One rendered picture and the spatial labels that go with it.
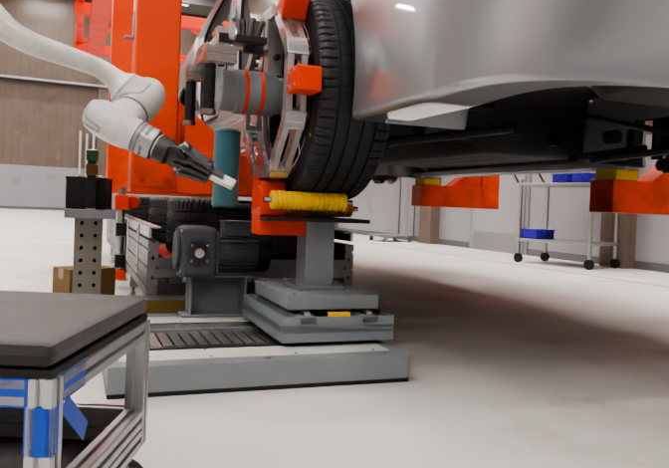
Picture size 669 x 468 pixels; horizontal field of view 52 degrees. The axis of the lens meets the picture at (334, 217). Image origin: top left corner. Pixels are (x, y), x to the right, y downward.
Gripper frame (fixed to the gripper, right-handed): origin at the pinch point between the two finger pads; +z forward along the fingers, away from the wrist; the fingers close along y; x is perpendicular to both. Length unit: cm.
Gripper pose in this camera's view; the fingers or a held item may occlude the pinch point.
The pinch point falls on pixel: (222, 179)
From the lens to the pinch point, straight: 192.5
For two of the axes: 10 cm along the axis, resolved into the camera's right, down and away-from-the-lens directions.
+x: 3.0, -6.8, 6.7
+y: 3.5, -5.8, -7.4
